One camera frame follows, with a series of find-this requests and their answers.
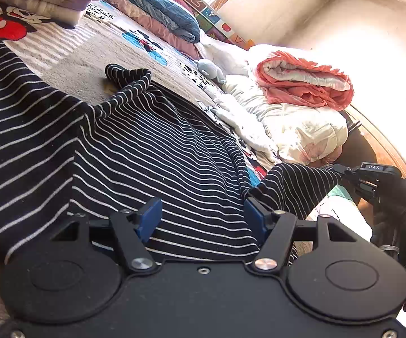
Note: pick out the black white-striped garment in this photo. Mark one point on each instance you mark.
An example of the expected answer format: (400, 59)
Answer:
(153, 148)

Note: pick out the blue folded quilt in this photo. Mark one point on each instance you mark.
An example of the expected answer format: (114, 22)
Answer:
(171, 10)

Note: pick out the printed cartoon blanket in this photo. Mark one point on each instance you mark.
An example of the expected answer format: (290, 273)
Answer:
(83, 63)

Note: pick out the wooden headboard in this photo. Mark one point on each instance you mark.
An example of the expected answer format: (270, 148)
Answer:
(372, 148)

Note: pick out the grey plush toy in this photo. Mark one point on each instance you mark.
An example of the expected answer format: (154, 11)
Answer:
(210, 68)

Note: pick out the colourful alphabet foam panel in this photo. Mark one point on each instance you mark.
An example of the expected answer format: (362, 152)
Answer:
(210, 17)

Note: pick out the white and teal pillow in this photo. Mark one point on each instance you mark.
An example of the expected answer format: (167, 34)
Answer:
(343, 211)

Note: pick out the person's right hand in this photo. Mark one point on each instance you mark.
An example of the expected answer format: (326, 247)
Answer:
(391, 221)

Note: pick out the pink pillow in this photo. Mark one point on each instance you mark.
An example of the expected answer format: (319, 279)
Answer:
(335, 154)

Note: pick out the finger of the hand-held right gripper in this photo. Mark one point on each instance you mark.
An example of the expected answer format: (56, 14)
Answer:
(345, 171)

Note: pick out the white cloth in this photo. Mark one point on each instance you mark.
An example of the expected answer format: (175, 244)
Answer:
(245, 126)

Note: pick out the coral and white rolled quilt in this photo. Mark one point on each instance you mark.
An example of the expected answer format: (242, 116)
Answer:
(305, 84)

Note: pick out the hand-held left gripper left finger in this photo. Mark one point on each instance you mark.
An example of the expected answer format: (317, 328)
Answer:
(150, 215)

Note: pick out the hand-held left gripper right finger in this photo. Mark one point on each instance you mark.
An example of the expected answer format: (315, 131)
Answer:
(255, 218)

